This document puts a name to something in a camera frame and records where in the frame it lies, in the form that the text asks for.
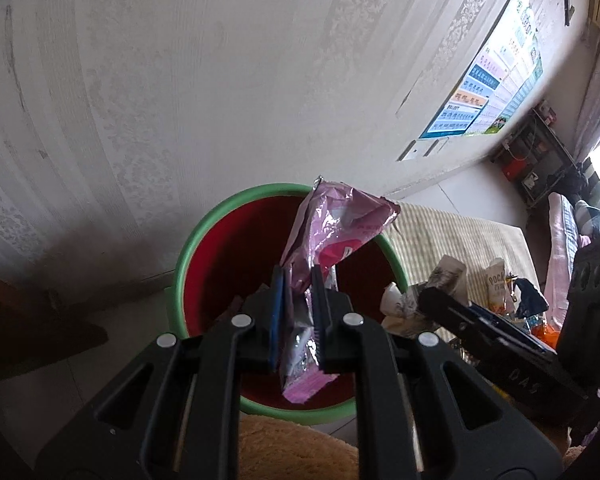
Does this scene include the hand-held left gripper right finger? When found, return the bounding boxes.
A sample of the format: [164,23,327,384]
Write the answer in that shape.
[310,264,563,480]

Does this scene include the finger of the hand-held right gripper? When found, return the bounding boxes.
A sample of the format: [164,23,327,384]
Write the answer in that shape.
[467,301,559,356]
[417,286,557,366]

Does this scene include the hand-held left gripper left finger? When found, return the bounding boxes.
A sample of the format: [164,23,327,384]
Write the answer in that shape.
[32,266,286,480]

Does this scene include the white snack packet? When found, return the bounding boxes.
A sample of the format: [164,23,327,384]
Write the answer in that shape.
[482,258,516,316]

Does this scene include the red bin with green rim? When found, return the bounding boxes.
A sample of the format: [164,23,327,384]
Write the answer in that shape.
[166,183,410,428]

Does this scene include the pink plastic wrapper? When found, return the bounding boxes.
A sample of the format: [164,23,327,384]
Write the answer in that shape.
[278,177,401,404]

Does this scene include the dark blue wrapper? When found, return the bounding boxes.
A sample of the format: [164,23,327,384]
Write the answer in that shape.
[512,277,551,318]

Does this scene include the orange wrapper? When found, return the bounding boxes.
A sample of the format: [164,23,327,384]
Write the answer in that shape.
[530,324,561,348]

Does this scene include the crumpled white paper wrapper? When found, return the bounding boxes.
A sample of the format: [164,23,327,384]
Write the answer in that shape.
[380,282,438,336]
[426,255,468,306]

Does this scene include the pink blanket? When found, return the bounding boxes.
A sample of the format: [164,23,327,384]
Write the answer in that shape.
[545,192,581,301]

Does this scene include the yellow checked cloth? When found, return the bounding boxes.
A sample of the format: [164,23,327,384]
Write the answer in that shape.
[382,202,541,341]

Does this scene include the brown fuzzy cushion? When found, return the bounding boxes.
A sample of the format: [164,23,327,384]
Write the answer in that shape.
[237,412,361,480]

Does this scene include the dark metal shelf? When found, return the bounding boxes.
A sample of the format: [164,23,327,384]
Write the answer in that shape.
[490,105,586,211]

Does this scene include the red box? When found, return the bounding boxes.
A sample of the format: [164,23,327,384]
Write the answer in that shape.
[500,155,528,178]

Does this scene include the dark wooden furniture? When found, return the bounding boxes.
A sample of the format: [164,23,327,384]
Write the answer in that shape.
[0,265,108,386]

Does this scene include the blue-bordered wall poster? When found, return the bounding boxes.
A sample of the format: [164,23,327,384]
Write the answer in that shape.
[419,0,536,140]

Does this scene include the colourful wall calendar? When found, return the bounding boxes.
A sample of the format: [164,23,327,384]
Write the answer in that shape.
[482,35,544,136]

